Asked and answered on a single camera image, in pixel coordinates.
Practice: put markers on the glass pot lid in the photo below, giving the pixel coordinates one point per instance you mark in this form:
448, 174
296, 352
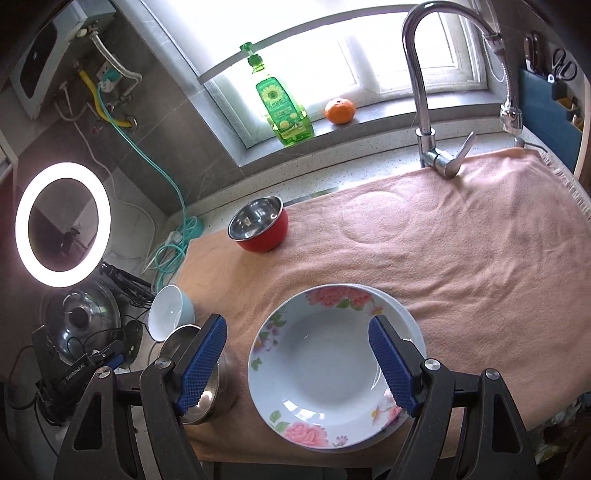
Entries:
80, 319

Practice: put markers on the blue knife holder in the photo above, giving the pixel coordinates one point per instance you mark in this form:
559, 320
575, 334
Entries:
547, 118

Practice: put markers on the pink orange towel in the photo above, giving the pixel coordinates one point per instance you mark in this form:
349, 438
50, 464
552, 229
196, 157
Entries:
494, 265

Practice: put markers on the black tripod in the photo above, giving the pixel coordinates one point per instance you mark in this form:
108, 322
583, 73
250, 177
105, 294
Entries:
136, 290

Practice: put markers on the black scissors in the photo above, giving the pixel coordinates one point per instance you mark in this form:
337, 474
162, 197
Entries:
562, 69

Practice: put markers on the green dish soap bottle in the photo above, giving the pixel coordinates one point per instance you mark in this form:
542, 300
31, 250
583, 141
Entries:
288, 120

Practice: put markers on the white plate pink flowers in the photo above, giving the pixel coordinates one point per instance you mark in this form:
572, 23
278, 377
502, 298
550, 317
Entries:
387, 416

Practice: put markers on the white ring light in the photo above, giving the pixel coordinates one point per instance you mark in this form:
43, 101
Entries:
51, 174

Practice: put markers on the red steel bowl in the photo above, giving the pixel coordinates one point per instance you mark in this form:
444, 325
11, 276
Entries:
259, 226

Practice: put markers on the light blue ceramic bowl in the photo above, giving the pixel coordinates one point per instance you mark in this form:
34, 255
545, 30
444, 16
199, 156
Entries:
170, 309

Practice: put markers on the orange tangerine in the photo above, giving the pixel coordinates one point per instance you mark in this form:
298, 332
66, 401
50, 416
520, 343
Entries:
340, 111

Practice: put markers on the deep plate pink roses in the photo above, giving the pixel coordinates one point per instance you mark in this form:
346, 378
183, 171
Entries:
311, 369

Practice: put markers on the white water heater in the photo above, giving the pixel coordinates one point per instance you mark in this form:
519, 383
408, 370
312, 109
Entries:
50, 59

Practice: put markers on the white power strip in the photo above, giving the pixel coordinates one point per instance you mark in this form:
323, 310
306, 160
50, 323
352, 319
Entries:
191, 228

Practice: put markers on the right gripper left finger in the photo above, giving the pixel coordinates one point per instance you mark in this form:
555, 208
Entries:
198, 361

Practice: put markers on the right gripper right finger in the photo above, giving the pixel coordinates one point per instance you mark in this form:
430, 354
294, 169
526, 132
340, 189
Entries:
400, 362

